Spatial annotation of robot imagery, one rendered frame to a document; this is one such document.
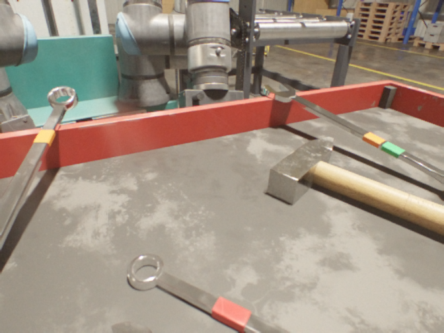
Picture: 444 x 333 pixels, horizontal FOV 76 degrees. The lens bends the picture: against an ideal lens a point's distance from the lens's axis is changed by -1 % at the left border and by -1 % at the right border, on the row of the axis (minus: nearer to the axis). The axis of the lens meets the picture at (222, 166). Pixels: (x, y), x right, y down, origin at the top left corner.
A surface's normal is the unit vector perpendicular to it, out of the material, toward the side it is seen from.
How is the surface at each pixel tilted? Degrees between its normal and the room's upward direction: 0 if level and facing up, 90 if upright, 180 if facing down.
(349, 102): 90
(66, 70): 90
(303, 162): 0
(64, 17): 90
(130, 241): 0
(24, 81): 90
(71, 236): 0
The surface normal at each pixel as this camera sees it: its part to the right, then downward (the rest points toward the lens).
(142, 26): 0.15, 0.15
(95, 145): 0.45, 0.47
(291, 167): 0.03, -0.86
